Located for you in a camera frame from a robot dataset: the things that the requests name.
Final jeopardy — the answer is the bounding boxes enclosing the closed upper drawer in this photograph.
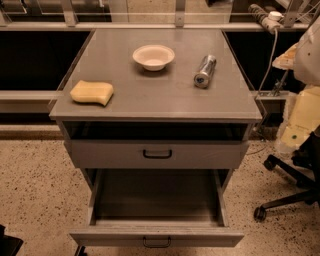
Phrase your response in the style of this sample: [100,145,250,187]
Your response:
[65,140,249,169]

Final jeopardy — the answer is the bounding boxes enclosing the black office chair base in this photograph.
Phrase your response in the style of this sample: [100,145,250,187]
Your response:
[253,126,320,224]

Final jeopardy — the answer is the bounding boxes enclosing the grey drawer cabinet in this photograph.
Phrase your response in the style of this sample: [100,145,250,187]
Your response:
[48,27,264,248]

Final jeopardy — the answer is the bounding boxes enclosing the white paper bowl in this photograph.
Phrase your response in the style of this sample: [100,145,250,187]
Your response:
[132,45,175,71]

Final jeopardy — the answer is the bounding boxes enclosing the black object bottom left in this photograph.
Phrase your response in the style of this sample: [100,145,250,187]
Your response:
[0,225,23,256]

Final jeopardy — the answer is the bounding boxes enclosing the white power cable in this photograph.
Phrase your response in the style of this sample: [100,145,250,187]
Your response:
[255,27,279,98]

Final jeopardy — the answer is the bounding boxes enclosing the silver redbull can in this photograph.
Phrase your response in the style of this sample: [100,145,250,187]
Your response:
[194,55,217,88]

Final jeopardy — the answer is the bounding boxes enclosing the open lower drawer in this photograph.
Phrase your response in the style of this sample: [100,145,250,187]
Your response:
[70,169,244,248]

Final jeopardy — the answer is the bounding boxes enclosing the white power strip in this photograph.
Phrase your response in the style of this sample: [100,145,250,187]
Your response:
[248,4,282,34]

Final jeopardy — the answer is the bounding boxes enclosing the yellow gripper fingers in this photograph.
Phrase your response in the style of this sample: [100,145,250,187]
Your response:
[272,43,297,70]

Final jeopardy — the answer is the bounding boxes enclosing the yellow sponge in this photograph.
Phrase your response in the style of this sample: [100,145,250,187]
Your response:
[70,80,114,106]

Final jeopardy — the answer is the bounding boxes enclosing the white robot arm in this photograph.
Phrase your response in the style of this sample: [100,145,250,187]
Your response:
[272,17,320,86]

